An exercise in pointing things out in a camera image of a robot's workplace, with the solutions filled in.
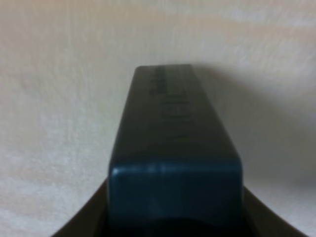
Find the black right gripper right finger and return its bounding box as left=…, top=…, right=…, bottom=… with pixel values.
left=244, top=187, right=307, bottom=237

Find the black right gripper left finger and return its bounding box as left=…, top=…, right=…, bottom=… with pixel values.
left=54, top=181, right=109, bottom=237

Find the dark teal pump bottle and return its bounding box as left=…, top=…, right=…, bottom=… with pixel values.
left=107, top=65, right=243, bottom=237

